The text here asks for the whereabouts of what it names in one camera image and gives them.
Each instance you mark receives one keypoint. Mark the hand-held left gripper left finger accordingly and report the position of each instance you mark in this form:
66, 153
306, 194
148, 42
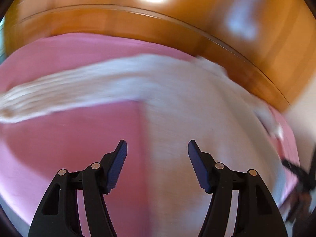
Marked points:
118, 164

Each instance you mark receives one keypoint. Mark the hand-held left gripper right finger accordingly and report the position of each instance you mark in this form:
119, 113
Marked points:
197, 164

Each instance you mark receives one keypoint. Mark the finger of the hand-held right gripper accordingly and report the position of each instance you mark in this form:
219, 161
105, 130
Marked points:
293, 168

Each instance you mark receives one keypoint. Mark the white knit garment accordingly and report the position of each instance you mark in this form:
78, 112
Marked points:
177, 103

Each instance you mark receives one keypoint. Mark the pink bed sheet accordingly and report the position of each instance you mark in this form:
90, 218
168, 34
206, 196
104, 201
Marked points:
61, 140

